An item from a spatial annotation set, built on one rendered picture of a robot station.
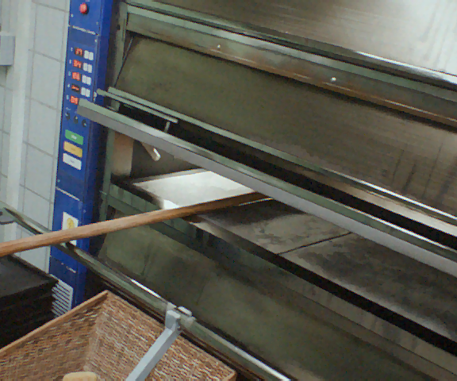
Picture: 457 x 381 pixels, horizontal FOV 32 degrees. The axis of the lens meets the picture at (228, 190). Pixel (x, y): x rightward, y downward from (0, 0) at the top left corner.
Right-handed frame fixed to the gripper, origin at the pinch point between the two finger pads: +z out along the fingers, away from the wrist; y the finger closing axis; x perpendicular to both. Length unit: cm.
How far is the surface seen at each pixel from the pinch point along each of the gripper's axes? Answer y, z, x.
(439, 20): -62, 63, -55
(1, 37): -30, -85, -48
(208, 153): -24, 21, -40
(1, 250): 0.3, 1.5, 1.0
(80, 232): -0.2, 1.3, -20.0
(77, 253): 2.9, 5.6, -16.3
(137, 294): 3.6, 28.1, -16.1
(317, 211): -21, 54, -39
